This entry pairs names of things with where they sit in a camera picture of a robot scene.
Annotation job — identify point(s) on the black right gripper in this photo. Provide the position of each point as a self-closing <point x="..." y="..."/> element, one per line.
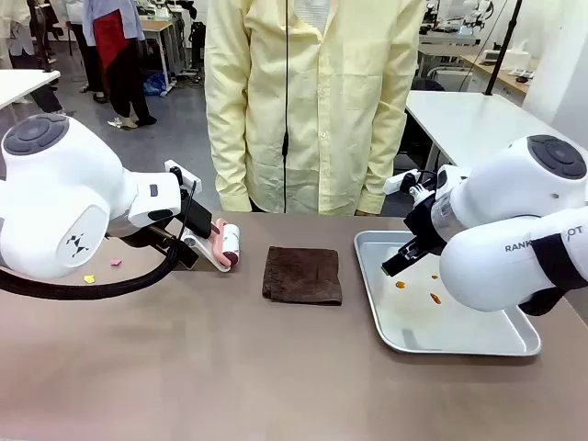
<point x="429" y="225"/>

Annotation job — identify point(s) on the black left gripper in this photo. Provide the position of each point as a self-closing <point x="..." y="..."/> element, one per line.
<point x="198" y="216"/>

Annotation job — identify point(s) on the dark brown cloth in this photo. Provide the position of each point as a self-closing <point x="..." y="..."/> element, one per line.
<point x="303" y="275"/>

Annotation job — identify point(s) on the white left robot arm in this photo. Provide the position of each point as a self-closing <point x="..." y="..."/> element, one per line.
<point x="59" y="184"/>

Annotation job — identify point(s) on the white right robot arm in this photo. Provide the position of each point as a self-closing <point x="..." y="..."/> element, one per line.
<point x="496" y="202"/>

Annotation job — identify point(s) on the white folding stand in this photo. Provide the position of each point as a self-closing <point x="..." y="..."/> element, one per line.
<point x="202" y="246"/>

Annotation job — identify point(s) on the silver metal tray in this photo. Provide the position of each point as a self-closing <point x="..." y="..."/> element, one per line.
<point x="413" y="321"/>

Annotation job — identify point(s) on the magenta paper scrap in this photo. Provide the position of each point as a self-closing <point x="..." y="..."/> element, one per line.
<point x="116" y="262"/>

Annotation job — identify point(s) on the yellow paper scrap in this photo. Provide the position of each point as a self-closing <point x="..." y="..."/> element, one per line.
<point x="89" y="278"/>

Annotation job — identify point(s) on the blue plastic bag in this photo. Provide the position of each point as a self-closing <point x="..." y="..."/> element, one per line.
<point x="155" y="85"/>

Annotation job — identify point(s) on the large white table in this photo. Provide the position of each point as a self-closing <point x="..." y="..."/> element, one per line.
<point x="478" y="119"/>

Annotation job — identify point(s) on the person in yellow shirt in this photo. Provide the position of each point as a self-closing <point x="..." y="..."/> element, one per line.
<point x="321" y="115"/>

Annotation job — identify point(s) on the person with red apron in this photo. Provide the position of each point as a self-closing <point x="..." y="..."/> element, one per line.
<point x="119" y="50"/>

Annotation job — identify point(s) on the wooden background desk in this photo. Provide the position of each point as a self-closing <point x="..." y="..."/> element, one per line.
<point x="158" y="27"/>

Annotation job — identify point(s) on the wooden top workbench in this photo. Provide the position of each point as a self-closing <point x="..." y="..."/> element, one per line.
<point x="496" y="69"/>

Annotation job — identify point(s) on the small white table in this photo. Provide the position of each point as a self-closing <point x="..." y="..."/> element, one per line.
<point x="23" y="82"/>

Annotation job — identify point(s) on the white tissue box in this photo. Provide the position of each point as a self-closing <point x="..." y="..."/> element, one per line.
<point x="519" y="55"/>

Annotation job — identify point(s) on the black tripod pole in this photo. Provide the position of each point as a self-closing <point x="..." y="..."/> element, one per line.
<point x="503" y="46"/>

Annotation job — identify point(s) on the person in white coat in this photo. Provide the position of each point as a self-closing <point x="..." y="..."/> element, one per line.
<point x="23" y="37"/>

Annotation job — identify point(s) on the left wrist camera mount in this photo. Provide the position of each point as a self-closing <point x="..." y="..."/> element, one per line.
<point x="184" y="169"/>

